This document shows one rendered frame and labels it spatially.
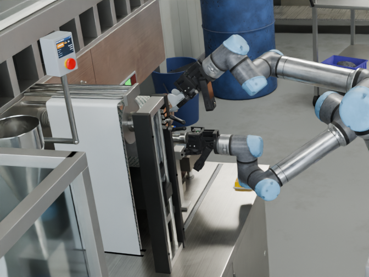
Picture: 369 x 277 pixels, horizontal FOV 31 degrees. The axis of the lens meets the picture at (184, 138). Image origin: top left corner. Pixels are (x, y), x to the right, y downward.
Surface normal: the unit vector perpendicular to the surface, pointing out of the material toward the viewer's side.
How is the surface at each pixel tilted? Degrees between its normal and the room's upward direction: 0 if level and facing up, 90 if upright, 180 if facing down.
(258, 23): 90
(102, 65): 90
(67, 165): 0
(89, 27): 90
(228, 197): 0
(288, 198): 0
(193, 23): 90
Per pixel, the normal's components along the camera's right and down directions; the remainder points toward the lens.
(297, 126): -0.11, -0.90
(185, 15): 0.91, 0.08
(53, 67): -0.55, 0.40
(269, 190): 0.35, 0.36
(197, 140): -0.31, 0.43
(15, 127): 0.12, 0.41
